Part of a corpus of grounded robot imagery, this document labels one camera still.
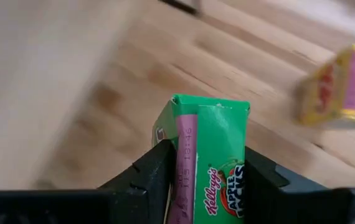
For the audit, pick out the green Apple Jacks cereal box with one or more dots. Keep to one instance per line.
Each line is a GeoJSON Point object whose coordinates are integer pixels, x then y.
{"type": "Point", "coordinates": [221, 133]}

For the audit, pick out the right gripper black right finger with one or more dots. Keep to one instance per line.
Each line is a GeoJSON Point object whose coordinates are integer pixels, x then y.
{"type": "Point", "coordinates": [264, 193]}

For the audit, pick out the yellow Corn Pops cereal box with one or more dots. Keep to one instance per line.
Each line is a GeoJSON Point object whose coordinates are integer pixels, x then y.
{"type": "Point", "coordinates": [336, 90]}

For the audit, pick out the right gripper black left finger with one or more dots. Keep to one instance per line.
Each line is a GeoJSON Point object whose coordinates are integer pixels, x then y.
{"type": "Point", "coordinates": [152, 180]}

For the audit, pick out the wooden shelf with black frame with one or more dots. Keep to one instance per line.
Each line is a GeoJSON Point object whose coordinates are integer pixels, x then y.
{"type": "Point", "coordinates": [40, 77]}

